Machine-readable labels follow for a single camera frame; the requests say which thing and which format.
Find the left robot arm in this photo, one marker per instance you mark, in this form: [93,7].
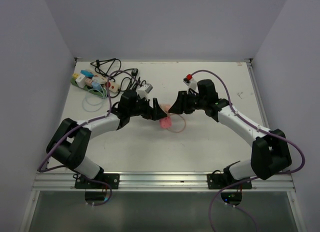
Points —
[70,141]

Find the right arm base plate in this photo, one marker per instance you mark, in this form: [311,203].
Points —
[217,180]

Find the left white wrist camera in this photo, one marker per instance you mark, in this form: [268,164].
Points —
[144,91]

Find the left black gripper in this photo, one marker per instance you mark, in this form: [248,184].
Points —
[155,112]

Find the light blue plug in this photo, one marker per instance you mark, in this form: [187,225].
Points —
[96,86]

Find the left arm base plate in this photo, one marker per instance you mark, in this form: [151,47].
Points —
[102,181]

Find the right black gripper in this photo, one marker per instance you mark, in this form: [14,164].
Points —
[178,107]

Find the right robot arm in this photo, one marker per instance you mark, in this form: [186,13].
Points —
[269,152]

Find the cream power strip red buttons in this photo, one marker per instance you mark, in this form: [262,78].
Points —
[112,86]

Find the pink square plug charger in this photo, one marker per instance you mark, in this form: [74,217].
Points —
[165,123]

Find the aluminium front rail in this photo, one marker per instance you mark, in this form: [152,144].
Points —
[159,182]

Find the pale pink plug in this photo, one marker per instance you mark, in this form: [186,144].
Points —
[88,82]

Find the green power strip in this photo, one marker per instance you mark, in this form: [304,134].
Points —
[99,93]

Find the right wrist camera red cap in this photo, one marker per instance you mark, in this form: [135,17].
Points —
[190,82]

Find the peach cube socket adapter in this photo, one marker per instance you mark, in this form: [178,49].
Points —
[165,107]

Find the blue plug charger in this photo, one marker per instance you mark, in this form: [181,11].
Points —
[87,73]

